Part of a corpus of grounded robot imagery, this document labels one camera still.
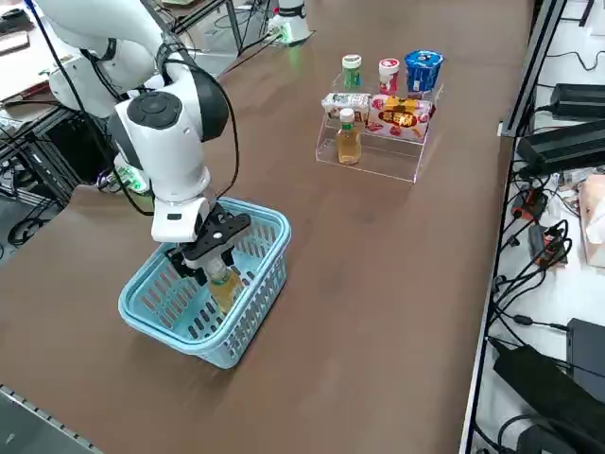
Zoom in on yellow juice bottle white cap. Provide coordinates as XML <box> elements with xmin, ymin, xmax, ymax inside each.
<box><xmin>336</xmin><ymin>108</ymin><xmax>363</xmax><ymax>166</ymax></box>
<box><xmin>206</xmin><ymin>262</ymin><xmax>247</xmax><ymax>314</ymax></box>

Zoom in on black flat box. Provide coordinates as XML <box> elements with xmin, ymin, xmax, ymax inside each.
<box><xmin>564</xmin><ymin>317</ymin><xmax>605</xmax><ymax>401</ymax></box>

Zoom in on black power brick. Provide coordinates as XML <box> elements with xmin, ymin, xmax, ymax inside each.
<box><xmin>550</xmin><ymin>82</ymin><xmax>605</xmax><ymax>122</ymax></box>

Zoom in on clear acrylic tiered shelf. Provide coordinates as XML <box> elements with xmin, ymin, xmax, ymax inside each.
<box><xmin>314</xmin><ymin>70</ymin><xmax>446</xmax><ymax>184</ymax></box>

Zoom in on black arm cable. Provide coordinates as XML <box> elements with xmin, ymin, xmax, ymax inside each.
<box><xmin>153</xmin><ymin>27</ymin><xmax>241</xmax><ymax>202</ymax></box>

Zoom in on red black connector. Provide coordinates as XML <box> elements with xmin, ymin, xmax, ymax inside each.
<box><xmin>512</xmin><ymin>187</ymin><xmax>549</xmax><ymax>219</ymax></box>
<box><xmin>527</xmin><ymin>224</ymin><xmax>573</xmax><ymax>271</ymax></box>

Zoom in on red and white cup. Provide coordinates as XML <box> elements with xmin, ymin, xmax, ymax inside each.
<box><xmin>377</xmin><ymin>58</ymin><xmax>402</xmax><ymax>96</ymax></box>

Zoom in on green lidded cup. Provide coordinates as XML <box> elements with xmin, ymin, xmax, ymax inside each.
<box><xmin>341</xmin><ymin>54</ymin><xmax>364</xmax><ymax>91</ymax></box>

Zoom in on grey metal rail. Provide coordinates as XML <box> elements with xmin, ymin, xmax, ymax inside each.
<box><xmin>0</xmin><ymin>383</ymin><xmax>103</xmax><ymax>454</ymax></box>

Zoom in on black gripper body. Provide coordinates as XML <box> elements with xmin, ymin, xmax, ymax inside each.
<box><xmin>181</xmin><ymin>203</ymin><xmax>251</xmax><ymax>261</ymax></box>

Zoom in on aluminium frame rail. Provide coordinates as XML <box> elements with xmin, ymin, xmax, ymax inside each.
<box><xmin>499</xmin><ymin>0</ymin><xmax>568</xmax><ymax>138</ymax></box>

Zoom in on strawberry print snack packet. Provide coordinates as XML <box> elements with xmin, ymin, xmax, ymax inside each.
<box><xmin>366</xmin><ymin>94</ymin><xmax>436</xmax><ymax>139</ymax></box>

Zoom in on black metal rack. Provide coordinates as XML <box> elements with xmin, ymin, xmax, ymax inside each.
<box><xmin>0</xmin><ymin>101</ymin><xmax>117</xmax><ymax>209</ymax></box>

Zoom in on white mouse print snack packet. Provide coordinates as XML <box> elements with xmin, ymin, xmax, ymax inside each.
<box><xmin>321</xmin><ymin>92</ymin><xmax>372</xmax><ymax>122</ymax></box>

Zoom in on long black power box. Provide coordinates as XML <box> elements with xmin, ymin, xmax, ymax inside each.
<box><xmin>516</xmin><ymin>120</ymin><xmax>605</xmax><ymax>177</ymax></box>

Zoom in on light blue plastic basket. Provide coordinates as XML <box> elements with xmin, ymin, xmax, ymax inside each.
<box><xmin>117</xmin><ymin>197</ymin><xmax>292</xmax><ymax>371</ymax></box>

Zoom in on black soft bag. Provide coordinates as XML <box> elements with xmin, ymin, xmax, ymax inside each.
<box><xmin>493</xmin><ymin>343</ymin><xmax>605</xmax><ymax>454</ymax></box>

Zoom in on blue noodle cup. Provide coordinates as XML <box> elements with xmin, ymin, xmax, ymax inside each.
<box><xmin>404</xmin><ymin>50</ymin><xmax>445</xmax><ymax>96</ymax></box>

